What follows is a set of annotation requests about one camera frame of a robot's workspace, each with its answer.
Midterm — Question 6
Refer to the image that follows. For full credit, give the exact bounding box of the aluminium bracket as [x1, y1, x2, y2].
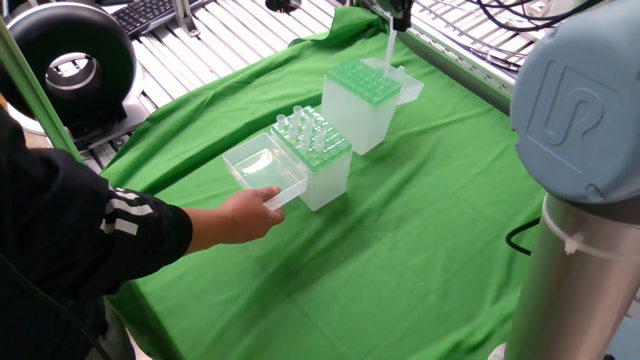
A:
[171, 0, 202, 38]

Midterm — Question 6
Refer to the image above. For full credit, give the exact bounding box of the translucent tip box holding tips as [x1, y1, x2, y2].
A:
[222, 104, 353, 212]

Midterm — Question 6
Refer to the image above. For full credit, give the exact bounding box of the black round ring device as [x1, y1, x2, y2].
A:
[0, 1, 147, 152]

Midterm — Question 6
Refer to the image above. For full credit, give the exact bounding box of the black knob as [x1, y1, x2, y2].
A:
[263, 0, 303, 15]

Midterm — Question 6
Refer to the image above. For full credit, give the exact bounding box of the green cloth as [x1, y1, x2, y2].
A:
[99, 5, 546, 360]

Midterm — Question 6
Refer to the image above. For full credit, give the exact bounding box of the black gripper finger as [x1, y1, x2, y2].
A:
[384, 0, 400, 32]
[398, 0, 415, 32]

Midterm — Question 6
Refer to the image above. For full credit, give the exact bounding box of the black cable with metal plug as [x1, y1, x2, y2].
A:
[504, 216, 544, 257]

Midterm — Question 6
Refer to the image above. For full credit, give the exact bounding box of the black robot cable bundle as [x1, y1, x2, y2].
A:
[469, 0, 601, 32]

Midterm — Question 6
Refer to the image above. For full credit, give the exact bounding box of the bare right forearm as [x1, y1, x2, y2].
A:
[182, 202, 224, 256]

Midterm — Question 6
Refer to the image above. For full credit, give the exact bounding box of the green frame post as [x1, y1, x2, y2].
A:
[0, 17, 87, 166]

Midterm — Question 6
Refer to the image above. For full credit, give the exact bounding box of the black keyboard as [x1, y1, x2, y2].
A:
[110, 0, 204, 40]

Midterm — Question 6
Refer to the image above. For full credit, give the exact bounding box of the person's right hand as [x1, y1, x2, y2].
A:
[217, 185, 286, 246]

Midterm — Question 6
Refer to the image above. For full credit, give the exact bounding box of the translucent tip box nearly empty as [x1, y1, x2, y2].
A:
[320, 56, 425, 156]

